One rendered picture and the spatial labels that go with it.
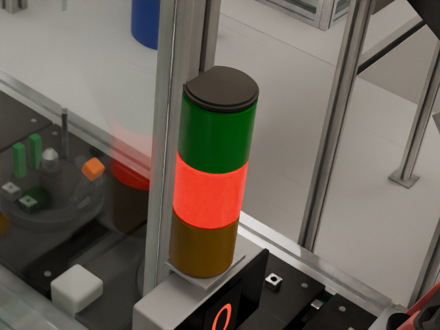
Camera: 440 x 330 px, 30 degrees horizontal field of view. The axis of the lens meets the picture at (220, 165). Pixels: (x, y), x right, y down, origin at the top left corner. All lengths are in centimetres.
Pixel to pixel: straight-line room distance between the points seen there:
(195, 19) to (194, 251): 18
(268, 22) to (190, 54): 128
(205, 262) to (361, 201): 76
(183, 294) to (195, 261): 4
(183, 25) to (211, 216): 14
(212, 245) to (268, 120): 90
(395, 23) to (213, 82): 137
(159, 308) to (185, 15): 23
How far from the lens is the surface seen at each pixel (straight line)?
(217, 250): 60
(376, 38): 181
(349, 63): 95
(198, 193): 56
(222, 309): 65
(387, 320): 84
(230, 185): 56
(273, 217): 128
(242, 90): 53
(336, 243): 126
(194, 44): 52
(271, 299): 101
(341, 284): 107
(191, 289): 64
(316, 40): 176
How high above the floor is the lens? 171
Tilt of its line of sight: 38 degrees down
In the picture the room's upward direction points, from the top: 7 degrees clockwise
